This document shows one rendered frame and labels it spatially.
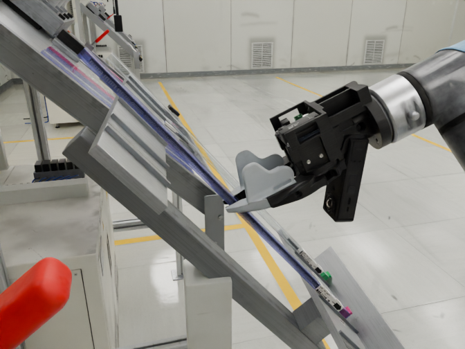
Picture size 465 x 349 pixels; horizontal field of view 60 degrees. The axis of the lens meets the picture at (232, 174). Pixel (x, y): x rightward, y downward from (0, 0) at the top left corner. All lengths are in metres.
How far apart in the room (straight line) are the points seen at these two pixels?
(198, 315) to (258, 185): 0.19
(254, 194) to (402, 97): 0.20
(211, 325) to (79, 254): 0.55
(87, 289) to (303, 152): 0.76
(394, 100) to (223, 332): 0.37
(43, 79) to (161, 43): 6.71
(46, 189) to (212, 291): 0.90
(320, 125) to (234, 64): 7.42
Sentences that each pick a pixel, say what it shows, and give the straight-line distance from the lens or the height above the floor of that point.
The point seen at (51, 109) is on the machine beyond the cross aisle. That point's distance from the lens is 4.60.
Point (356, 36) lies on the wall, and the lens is 8.82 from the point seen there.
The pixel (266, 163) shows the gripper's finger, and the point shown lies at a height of 0.98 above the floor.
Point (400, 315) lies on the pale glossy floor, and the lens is 1.89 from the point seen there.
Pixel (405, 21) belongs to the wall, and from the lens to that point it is 9.41.
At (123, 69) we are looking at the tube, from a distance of 0.56.
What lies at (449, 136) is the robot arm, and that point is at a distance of 0.54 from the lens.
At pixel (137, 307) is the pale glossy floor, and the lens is 1.84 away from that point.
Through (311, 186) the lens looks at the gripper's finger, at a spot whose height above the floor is 0.98.
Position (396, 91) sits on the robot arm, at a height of 1.08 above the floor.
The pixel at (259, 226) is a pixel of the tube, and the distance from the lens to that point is 0.53.
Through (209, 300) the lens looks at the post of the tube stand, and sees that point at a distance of 0.55.
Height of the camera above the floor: 1.16
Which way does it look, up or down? 22 degrees down
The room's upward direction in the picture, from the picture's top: straight up
